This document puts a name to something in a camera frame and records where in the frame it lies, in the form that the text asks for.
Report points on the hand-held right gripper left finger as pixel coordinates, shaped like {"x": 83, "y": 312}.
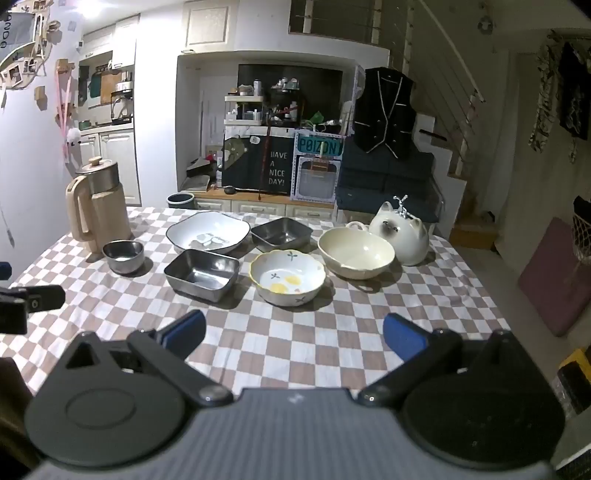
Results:
{"x": 184, "y": 333}

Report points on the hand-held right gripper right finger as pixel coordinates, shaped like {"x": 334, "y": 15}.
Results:
{"x": 404, "y": 339}

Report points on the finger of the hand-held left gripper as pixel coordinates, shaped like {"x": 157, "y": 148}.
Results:
{"x": 39, "y": 297}

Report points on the square steel bowl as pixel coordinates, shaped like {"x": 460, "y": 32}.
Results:
{"x": 198, "y": 277}
{"x": 279, "y": 230}

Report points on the white square bowl dark rim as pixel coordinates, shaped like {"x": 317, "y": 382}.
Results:
{"x": 184, "y": 235}

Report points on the cream ceramic bowl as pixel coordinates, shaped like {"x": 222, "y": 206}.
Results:
{"x": 355, "y": 254}

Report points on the floral bowl with yellow rim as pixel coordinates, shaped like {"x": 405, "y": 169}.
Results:
{"x": 286, "y": 281}

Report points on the white cat-shaped ceramic pot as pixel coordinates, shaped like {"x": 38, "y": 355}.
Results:
{"x": 406, "y": 240}

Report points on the brown white checkered tablecloth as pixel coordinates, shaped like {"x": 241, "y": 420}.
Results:
{"x": 286, "y": 350}

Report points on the beige kettle with steel lid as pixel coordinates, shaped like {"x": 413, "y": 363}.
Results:
{"x": 106, "y": 212}

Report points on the dark sofa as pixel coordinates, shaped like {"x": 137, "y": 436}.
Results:
{"x": 388, "y": 180}

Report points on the purple floor mat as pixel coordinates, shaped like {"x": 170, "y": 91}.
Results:
{"x": 554, "y": 277}

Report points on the black lettered cloth sign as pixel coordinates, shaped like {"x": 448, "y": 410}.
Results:
{"x": 258, "y": 166}

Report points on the net basket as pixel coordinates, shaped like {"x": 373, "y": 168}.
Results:
{"x": 582, "y": 230}

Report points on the black vest with white trim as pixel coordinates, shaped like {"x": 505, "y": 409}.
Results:
{"x": 383, "y": 110}

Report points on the white storage rack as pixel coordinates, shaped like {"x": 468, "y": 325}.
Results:
{"x": 244, "y": 110}

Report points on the hanging dark clothes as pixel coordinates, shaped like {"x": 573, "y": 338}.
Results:
{"x": 570, "y": 87}

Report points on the wooden wall shelf decoration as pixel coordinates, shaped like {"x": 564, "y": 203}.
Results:
{"x": 23, "y": 50}

